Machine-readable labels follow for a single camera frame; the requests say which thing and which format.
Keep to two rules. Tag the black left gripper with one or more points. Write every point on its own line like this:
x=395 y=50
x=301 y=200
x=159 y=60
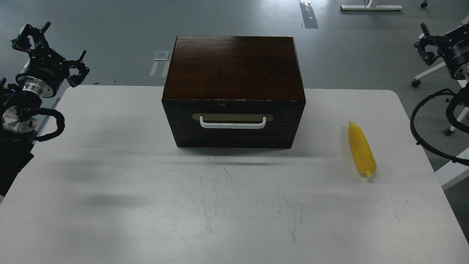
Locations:
x=44 y=63

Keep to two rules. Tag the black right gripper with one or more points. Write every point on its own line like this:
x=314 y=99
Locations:
x=458 y=55

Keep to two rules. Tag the wooden drawer with white handle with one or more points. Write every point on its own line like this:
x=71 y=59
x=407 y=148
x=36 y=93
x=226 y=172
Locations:
x=244 y=121

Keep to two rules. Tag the yellow corn cob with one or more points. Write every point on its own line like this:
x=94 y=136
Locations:
x=361 y=151

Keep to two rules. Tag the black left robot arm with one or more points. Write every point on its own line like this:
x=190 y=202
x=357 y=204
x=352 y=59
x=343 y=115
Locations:
x=23 y=119

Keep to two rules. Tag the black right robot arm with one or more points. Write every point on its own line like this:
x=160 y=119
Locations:
x=419 y=140

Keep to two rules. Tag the dark wooden drawer cabinet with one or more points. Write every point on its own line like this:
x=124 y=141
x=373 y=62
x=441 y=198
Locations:
x=234 y=74

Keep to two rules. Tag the white table leg base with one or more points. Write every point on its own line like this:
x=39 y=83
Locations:
x=371 y=5

